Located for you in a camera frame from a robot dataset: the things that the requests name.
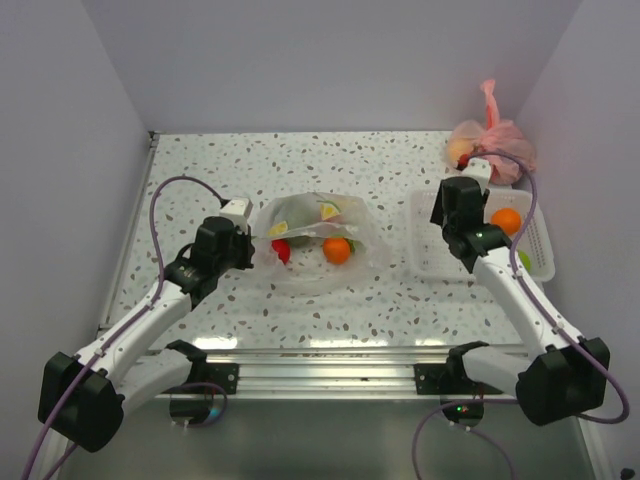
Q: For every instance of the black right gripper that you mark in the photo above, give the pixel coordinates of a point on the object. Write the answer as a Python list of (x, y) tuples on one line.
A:
[(437, 214)]

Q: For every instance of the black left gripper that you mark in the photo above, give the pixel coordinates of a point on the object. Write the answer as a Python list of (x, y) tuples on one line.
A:
[(248, 248)]

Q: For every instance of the red fruit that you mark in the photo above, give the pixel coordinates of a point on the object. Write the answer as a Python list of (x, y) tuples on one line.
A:
[(282, 249)]

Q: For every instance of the clear printed plastic bag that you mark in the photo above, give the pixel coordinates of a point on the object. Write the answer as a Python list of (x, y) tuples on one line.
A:
[(308, 272)]

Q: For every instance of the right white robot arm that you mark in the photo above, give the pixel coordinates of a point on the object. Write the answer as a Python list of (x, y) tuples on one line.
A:
[(564, 374)]

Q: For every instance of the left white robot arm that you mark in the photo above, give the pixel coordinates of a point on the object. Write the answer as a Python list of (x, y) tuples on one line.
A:
[(85, 397)]

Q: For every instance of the peach in pink bag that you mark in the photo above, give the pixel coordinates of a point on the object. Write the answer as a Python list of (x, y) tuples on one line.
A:
[(457, 149)]

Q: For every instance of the pink plastic bag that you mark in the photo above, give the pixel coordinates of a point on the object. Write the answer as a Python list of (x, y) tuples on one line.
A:
[(497, 133)]

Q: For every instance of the green apple in clear bag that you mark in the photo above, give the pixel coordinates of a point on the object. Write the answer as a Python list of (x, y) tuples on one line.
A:
[(354, 245)]

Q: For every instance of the orange in basket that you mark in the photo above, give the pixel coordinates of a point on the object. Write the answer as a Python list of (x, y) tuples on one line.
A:
[(508, 219)]

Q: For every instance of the white plastic basket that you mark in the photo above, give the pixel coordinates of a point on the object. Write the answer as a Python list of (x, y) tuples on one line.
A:
[(429, 255)]

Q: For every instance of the green apple in basket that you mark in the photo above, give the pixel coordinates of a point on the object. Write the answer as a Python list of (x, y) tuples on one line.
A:
[(525, 260)]

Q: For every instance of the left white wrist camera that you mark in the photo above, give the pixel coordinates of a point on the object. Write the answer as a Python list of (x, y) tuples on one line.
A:
[(237, 210)]

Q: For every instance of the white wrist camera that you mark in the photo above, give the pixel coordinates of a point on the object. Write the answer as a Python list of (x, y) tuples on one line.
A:
[(237, 210), (477, 168)]

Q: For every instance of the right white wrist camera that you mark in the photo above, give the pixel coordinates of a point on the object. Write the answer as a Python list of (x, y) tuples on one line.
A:
[(477, 168)]

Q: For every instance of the left black base bracket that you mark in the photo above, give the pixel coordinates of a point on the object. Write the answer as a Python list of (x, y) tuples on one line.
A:
[(224, 375)]

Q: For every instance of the black base bracket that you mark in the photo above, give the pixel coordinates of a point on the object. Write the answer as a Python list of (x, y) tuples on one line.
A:
[(435, 379), (224, 375)]

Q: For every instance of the right black base bracket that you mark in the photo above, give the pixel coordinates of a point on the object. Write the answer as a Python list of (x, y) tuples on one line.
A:
[(435, 379)]

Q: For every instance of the aluminium mounting rail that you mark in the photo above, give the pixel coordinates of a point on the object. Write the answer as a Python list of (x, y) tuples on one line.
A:
[(306, 374)]

